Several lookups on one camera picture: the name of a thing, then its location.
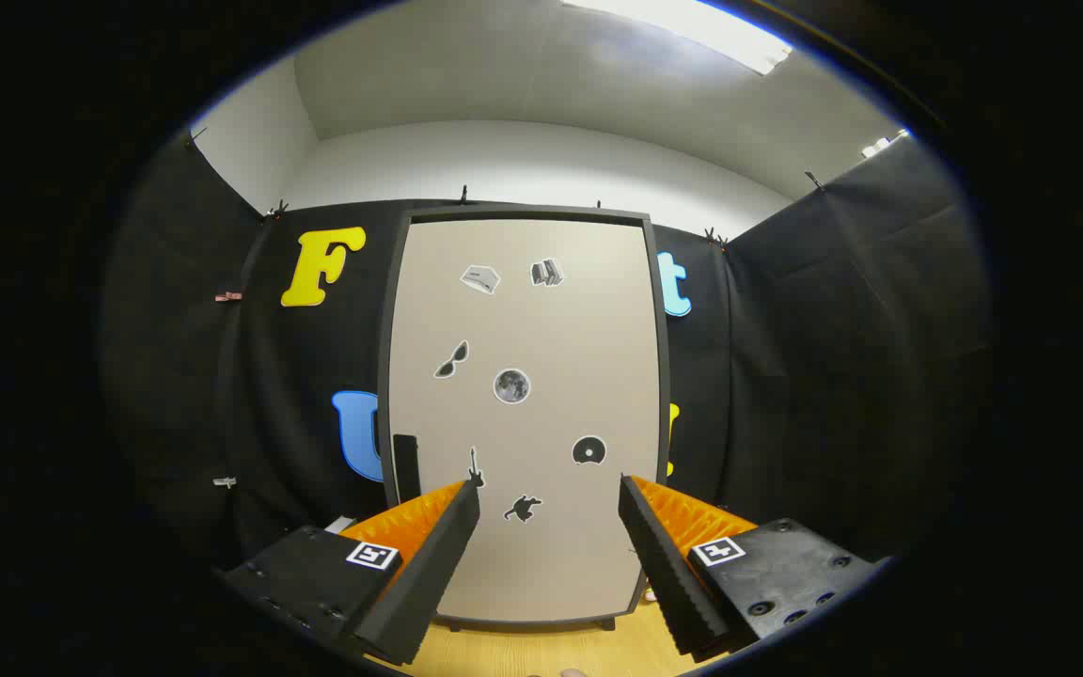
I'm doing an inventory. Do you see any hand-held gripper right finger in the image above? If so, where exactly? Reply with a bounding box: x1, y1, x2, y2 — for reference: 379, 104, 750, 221
619, 474, 881, 661

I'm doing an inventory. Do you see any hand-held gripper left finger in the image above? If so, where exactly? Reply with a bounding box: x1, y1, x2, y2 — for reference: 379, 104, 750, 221
222, 478, 482, 667

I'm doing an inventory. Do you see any black door handle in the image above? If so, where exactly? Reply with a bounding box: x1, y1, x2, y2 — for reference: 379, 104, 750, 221
393, 433, 422, 504

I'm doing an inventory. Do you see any beige cabinet door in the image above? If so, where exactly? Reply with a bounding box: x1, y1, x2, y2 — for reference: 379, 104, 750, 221
389, 218, 663, 623

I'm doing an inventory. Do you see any black backdrop cloth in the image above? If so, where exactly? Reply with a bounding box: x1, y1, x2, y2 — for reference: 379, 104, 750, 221
100, 132, 994, 584

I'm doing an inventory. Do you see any grey cabinet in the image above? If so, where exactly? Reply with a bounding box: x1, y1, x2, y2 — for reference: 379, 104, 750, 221
377, 204, 674, 633

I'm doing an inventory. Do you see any ceiling light panel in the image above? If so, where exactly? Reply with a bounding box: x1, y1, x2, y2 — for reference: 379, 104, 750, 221
560, 0, 794, 76

